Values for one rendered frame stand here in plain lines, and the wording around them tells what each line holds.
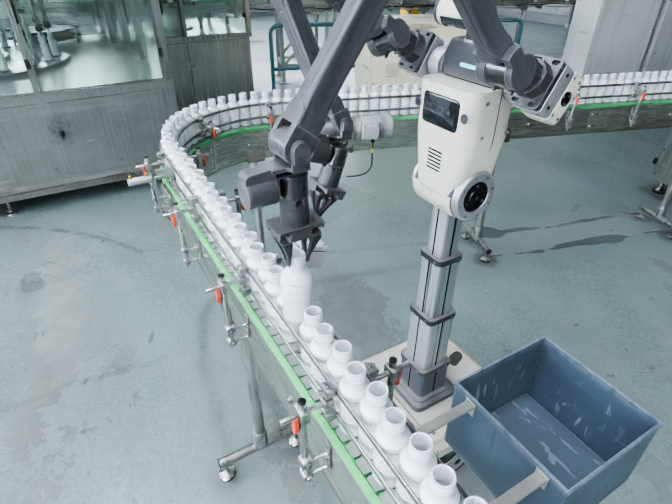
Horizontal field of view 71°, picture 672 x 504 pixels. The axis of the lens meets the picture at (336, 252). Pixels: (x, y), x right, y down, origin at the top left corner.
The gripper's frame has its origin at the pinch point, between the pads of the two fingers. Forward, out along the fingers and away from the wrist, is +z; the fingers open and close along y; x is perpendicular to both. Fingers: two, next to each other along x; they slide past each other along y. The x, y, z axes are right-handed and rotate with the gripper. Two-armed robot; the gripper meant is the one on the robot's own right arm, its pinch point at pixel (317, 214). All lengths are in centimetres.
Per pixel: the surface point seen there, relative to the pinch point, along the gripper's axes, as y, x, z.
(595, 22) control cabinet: -266, 482, -166
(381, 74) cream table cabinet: -304, 239, -38
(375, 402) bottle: 59, -18, 10
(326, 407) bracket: 50, -20, 19
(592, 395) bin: 67, 48, 14
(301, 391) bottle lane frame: 38.2, -17.0, 26.2
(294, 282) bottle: 30.2, -21.8, 3.5
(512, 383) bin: 51, 42, 23
